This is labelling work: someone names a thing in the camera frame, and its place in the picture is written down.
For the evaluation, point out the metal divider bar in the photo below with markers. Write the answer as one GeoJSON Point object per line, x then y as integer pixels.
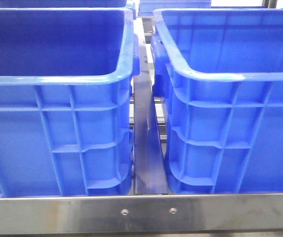
{"type": "Point", "coordinates": [150, 176]}

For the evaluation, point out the right blue plastic bin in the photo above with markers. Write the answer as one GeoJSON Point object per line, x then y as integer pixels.
{"type": "Point", "coordinates": [220, 73]}

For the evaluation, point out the blue plastic bin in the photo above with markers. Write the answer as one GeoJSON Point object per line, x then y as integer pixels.
{"type": "Point", "coordinates": [220, 73]}
{"type": "Point", "coordinates": [65, 88]}

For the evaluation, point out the left blue plastic bin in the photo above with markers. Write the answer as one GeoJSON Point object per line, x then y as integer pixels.
{"type": "Point", "coordinates": [65, 88]}

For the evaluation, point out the far blue crate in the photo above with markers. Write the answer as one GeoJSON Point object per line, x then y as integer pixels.
{"type": "Point", "coordinates": [146, 7]}

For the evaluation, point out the far left blue bin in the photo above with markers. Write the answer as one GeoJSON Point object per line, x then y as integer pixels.
{"type": "Point", "coordinates": [61, 3]}

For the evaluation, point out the stainless steel front rail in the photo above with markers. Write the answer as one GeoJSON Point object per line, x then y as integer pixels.
{"type": "Point", "coordinates": [141, 214]}

